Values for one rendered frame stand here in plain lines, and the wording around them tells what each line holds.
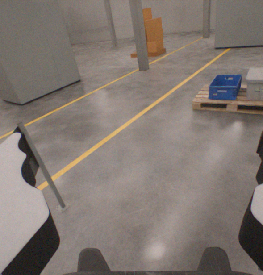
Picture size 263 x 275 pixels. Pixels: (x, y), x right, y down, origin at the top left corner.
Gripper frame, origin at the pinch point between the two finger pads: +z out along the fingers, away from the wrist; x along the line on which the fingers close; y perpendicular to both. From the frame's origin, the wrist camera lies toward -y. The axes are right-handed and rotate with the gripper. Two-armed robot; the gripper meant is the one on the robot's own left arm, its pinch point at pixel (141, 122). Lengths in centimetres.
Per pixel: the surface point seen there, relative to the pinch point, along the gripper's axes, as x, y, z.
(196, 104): 99, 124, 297
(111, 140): -36, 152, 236
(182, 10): 283, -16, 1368
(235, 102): 147, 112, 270
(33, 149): -84, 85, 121
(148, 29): 54, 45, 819
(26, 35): -260, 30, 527
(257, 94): 174, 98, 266
